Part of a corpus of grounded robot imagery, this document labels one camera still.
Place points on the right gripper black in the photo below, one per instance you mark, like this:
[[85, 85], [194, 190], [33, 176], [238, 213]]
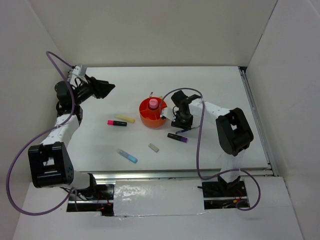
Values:
[[184, 126]]

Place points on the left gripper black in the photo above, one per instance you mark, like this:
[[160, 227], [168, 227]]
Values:
[[99, 89]]

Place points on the blue pen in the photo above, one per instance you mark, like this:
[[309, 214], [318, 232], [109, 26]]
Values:
[[185, 130]]

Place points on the yellow highlighter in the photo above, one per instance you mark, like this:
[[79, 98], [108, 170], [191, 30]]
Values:
[[125, 118]]

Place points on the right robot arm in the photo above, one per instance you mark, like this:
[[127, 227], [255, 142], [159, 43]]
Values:
[[233, 132]]

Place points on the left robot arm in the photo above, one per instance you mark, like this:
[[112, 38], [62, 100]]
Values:
[[50, 163]]

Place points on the purple black highlighter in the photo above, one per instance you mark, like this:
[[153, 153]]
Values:
[[177, 137]]

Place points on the orange round organizer container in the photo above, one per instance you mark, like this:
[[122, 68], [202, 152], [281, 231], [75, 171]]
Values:
[[151, 118]]

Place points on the pink black highlighter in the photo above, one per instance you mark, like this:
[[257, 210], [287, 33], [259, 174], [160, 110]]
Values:
[[117, 123]]

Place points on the beige eraser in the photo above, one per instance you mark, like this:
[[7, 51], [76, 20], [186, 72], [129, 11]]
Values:
[[153, 147]]

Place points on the blue clear highlighter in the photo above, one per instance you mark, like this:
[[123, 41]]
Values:
[[127, 156]]

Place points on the white cover panel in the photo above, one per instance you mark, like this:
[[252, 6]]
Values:
[[158, 198]]

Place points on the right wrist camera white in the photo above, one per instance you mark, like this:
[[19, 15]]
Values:
[[168, 113]]

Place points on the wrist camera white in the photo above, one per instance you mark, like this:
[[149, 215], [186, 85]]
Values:
[[168, 113], [79, 71]]

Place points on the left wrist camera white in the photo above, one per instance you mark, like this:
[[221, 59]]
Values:
[[79, 71]]

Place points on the aluminium front rail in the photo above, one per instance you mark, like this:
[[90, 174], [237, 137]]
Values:
[[161, 174]]

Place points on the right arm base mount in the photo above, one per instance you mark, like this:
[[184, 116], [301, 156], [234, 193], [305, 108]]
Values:
[[216, 197]]

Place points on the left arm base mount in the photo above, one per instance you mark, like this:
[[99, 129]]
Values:
[[98, 198]]

